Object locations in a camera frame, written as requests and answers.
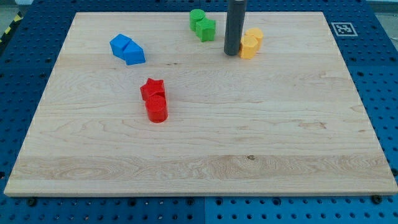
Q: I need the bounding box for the red cylinder block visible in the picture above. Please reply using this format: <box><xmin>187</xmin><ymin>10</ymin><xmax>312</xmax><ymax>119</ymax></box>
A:
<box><xmin>146</xmin><ymin>95</ymin><xmax>168</xmax><ymax>123</ymax></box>

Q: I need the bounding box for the blue cube block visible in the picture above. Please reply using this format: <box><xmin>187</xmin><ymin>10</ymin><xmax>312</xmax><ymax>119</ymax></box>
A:
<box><xmin>109</xmin><ymin>34</ymin><xmax>131</xmax><ymax>60</ymax></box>

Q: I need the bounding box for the red star block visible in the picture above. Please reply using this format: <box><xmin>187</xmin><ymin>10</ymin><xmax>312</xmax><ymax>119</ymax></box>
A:
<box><xmin>140</xmin><ymin>78</ymin><xmax>165</xmax><ymax>101</ymax></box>

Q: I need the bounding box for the green star block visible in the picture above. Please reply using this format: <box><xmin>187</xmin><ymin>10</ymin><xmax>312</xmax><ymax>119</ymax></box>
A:
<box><xmin>195</xmin><ymin>18</ymin><xmax>216</xmax><ymax>42</ymax></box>

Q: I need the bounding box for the yellow rounded block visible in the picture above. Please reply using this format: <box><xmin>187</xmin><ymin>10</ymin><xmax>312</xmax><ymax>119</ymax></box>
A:
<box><xmin>244</xmin><ymin>27</ymin><xmax>264</xmax><ymax>50</ymax></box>

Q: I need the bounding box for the light wooden board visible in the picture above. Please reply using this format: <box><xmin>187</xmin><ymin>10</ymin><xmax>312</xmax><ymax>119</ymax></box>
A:
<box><xmin>4</xmin><ymin>12</ymin><xmax>397</xmax><ymax>197</ymax></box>

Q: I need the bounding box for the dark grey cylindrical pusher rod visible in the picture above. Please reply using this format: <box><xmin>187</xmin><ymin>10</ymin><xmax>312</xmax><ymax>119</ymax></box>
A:
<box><xmin>224</xmin><ymin>0</ymin><xmax>247</xmax><ymax>56</ymax></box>

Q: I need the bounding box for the green cylinder block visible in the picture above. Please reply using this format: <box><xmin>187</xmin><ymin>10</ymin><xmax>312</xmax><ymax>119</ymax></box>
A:
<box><xmin>189</xmin><ymin>9</ymin><xmax>205</xmax><ymax>31</ymax></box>

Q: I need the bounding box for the blue wedge block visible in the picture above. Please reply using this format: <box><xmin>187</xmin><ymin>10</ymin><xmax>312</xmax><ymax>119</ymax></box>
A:
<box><xmin>123</xmin><ymin>40</ymin><xmax>146</xmax><ymax>65</ymax></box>

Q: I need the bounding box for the white fiducial marker tag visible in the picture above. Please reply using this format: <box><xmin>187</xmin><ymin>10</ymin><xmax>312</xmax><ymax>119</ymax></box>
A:
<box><xmin>331</xmin><ymin>22</ymin><xmax>358</xmax><ymax>37</ymax></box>

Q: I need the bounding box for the black bolt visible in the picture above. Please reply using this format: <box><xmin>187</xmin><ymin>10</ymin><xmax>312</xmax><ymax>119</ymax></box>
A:
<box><xmin>371</xmin><ymin>195</ymin><xmax>383</xmax><ymax>205</ymax></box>
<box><xmin>26</xmin><ymin>197</ymin><xmax>37</xmax><ymax>207</ymax></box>

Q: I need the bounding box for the black bolt front right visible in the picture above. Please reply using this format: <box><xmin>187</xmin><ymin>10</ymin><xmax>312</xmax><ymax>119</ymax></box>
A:
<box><xmin>371</xmin><ymin>195</ymin><xmax>383</xmax><ymax>205</ymax></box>

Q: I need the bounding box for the yellow hexagon block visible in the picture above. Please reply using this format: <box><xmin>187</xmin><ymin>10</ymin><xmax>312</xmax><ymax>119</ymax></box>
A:
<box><xmin>239</xmin><ymin>35</ymin><xmax>259</xmax><ymax>59</ymax></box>

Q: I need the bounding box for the black bolt front left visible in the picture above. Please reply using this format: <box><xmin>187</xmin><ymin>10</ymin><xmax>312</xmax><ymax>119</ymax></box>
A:
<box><xmin>26</xmin><ymin>197</ymin><xmax>37</xmax><ymax>207</ymax></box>

